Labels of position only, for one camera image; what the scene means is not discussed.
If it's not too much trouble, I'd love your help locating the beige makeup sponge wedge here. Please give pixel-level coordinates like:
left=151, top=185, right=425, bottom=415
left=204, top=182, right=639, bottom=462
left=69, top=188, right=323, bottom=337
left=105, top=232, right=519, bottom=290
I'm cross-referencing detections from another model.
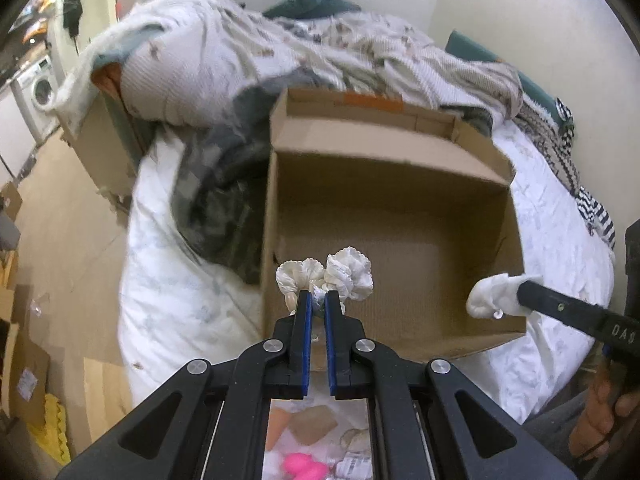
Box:
left=288, top=405, right=338, bottom=446

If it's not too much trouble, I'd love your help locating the pink rubber duck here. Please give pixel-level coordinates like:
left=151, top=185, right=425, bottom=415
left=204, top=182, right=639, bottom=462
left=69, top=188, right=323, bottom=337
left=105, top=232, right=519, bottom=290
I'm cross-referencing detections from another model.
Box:
left=281, top=453, right=329, bottom=480

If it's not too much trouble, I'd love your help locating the white fabric scrunchie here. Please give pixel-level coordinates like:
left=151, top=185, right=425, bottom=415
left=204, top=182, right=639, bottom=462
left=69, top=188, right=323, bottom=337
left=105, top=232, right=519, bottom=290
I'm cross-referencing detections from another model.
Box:
left=276, top=246, right=374, bottom=316

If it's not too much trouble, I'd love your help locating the white soft cloth item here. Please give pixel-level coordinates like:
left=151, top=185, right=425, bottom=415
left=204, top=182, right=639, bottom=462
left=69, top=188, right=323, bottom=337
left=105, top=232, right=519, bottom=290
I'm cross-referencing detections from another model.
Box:
left=466, top=273, right=544, bottom=320

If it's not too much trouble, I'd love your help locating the person's right hand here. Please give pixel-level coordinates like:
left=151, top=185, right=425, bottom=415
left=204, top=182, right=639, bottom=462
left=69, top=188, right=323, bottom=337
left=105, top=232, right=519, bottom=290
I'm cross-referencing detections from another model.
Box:
left=568, top=361, right=639, bottom=460

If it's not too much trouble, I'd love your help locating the clear plastic wrapper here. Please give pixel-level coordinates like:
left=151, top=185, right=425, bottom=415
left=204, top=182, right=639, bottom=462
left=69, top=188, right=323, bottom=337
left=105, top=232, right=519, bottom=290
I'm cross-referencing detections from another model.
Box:
left=334, top=453, right=373, bottom=480

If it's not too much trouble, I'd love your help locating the black white striped cloth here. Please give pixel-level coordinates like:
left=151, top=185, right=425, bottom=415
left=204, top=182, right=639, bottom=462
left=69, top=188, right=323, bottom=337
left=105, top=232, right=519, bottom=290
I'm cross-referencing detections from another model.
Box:
left=519, top=96, right=618, bottom=252

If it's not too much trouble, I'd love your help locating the white floral duvet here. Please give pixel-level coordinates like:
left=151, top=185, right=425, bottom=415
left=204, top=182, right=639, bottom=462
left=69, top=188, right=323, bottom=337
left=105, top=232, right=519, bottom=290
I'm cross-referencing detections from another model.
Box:
left=118, top=122, right=615, bottom=422

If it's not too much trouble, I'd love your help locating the dark camouflage garment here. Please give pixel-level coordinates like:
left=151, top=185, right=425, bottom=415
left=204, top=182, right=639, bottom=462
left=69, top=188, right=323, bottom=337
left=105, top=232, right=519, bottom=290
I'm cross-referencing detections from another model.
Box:
left=170, top=68, right=334, bottom=285

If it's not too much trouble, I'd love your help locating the open brown cardboard box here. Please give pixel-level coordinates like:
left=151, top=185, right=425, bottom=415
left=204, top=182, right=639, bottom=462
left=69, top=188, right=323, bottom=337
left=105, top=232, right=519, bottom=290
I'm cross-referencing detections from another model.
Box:
left=260, top=88, right=526, bottom=361

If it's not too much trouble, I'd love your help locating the yellow foam piece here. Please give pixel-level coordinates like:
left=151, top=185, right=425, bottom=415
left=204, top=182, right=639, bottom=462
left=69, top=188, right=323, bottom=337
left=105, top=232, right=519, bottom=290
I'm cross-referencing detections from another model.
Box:
left=27, top=393, right=72, bottom=466

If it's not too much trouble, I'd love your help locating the cardboard box with label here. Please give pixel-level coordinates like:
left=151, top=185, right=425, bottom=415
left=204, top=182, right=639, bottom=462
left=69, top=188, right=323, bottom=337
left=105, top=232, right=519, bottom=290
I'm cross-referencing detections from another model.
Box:
left=1, top=323, right=50, bottom=427

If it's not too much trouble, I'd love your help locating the wooden bedside cabinet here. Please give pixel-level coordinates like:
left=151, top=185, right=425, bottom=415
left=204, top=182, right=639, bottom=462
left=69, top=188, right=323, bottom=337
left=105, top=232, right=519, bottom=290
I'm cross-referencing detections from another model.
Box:
left=58, top=92, right=154, bottom=202

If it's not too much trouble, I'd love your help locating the white grey patterned blanket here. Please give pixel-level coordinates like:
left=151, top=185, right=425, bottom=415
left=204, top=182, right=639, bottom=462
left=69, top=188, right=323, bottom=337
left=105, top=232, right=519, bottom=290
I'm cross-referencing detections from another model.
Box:
left=52, top=0, right=524, bottom=134

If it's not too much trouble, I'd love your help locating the dark green pillow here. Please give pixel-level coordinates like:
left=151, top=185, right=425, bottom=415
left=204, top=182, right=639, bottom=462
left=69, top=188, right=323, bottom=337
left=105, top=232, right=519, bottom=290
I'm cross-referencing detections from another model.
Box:
left=262, top=0, right=361, bottom=21

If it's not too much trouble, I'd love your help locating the white washing machine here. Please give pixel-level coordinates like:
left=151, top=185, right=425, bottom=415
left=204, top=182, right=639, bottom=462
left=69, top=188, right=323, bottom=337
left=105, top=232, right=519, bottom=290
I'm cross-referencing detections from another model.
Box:
left=11, top=54, right=58, bottom=145

